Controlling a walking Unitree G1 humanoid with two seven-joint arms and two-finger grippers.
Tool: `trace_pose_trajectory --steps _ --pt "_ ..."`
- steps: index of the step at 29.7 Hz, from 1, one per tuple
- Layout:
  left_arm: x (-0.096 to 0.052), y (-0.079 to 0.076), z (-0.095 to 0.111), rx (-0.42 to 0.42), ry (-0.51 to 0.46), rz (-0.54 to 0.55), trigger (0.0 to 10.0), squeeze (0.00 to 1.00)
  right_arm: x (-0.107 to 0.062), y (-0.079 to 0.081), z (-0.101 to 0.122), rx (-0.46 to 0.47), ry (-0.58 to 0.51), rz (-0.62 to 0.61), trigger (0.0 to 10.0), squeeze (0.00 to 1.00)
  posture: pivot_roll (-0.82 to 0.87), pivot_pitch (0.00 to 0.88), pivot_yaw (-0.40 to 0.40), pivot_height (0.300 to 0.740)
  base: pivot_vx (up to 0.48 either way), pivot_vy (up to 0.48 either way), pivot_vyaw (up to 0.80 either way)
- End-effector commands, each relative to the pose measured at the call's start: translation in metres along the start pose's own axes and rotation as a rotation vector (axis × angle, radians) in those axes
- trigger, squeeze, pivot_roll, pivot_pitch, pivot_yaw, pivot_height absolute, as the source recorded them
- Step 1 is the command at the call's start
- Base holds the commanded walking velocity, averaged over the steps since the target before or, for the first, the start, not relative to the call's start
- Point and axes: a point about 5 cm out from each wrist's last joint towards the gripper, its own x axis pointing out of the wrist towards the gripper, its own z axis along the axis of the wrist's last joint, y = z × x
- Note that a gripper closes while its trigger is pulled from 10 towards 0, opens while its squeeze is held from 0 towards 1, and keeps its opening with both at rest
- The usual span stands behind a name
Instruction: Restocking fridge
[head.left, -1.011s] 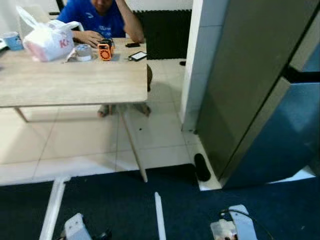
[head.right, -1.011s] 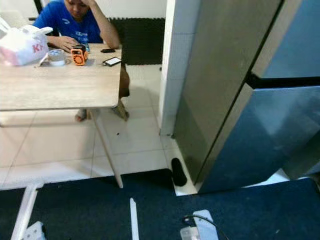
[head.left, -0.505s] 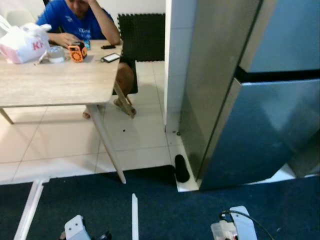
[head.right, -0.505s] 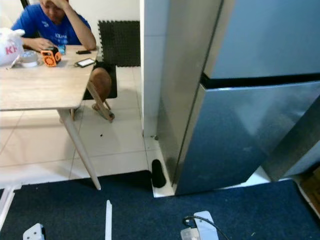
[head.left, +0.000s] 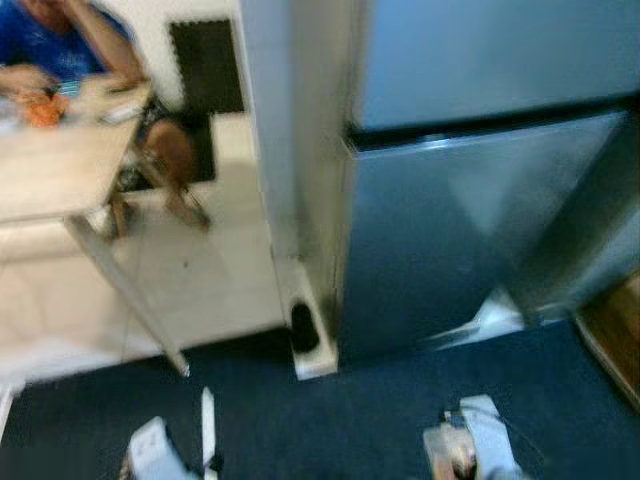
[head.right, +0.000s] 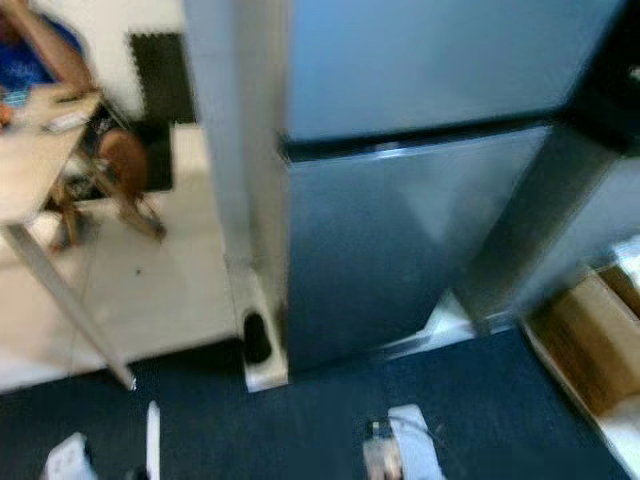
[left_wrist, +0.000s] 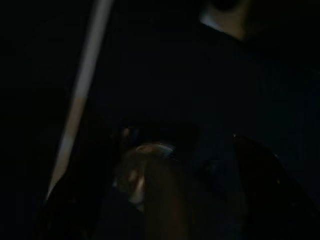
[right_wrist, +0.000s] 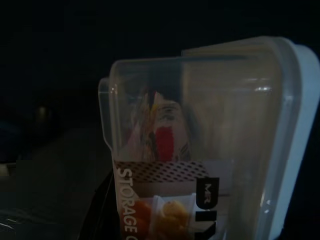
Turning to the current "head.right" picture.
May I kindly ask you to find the black rounded floor object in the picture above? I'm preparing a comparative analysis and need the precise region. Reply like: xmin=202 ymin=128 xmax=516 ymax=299
xmin=242 ymin=310 xmax=274 ymax=366

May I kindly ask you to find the black foam wall tile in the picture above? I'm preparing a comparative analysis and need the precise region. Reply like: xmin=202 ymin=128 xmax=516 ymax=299
xmin=128 ymin=30 xmax=199 ymax=126

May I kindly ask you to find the brown wooden panel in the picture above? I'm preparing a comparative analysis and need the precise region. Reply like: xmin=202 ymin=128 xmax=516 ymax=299
xmin=525 ymin=262 xmax=640 ymax=421

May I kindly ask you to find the person in blue shirt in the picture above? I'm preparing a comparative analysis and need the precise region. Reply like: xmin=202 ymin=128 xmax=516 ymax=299
xmin=0 ymin=0 xmax=86 ymax=96

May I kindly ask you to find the white flat handset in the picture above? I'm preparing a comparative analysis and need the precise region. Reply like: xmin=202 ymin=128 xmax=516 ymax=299
xmin=45 ymin=110 xmax=91 ymax=134

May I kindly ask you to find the white floor tape strip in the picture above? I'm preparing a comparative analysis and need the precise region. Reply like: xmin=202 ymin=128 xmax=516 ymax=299
xmin=145 ymin=400 xmax=161 ymax=480

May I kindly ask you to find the brown wooden chair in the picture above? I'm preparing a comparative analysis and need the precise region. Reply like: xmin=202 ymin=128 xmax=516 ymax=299
xmin=50 ymin=160 xmax=169 ymax=251

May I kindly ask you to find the grey fridge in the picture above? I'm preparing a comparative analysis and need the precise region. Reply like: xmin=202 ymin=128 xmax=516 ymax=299
xmin=282 ymin=0 xmax=640 ymax=379

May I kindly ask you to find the person bare leg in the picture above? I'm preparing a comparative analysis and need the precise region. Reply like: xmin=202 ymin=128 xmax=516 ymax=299
xmin=97 ymin=128 xmax=151 ymax=196

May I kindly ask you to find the dark floor carpet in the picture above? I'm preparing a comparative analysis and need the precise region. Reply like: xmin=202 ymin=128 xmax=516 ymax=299
xmin=0 ymin=325 xmax=631 ymax=480

